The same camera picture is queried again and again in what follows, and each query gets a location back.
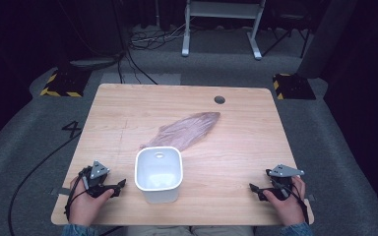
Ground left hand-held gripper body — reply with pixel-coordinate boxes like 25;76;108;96
80;159;116;200

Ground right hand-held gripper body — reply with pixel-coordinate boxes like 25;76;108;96
266;163;306;202

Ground white plastic bin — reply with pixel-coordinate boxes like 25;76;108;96
134;146;184;205

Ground pink translucent plastic bag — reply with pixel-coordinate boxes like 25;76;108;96
140;111;221;152

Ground person's right hand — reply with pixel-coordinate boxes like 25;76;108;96
262;175;307;227

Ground person's left hand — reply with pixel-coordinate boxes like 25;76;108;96
67;175;116;227

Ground person's right leg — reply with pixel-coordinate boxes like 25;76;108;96
190;225;256;236

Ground person's leg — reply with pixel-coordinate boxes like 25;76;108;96
190;225;256;236
126;225;191;236

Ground person's left leg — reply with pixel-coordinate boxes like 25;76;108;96
126;225;191;236

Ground black yellow striped base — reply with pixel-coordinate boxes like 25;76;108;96
272;73;317;101
39;66;92;98

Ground grey flat stand base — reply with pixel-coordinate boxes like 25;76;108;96
70;51;126;71

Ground grey column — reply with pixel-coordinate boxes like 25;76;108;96
296;0;359;80

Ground black folding stand legs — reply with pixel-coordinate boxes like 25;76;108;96
261;11;312;59

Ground right hand-held gripper cable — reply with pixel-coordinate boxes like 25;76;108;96
274;178;310;225

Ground hand-held gripper cable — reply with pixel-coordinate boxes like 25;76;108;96
64;166;93;221
274;178;310;225

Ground left hand-held gripper cable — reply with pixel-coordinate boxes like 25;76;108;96
64;166;93;221

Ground long black floor cable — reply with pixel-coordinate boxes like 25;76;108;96
7;131;83;236

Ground black cable by stand base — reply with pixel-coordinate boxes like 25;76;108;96
116;48;158;86

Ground tangle of floor cables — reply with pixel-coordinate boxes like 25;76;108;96
128;23;192;51

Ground white metal desk frame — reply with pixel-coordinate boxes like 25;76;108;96
180;0;267;61

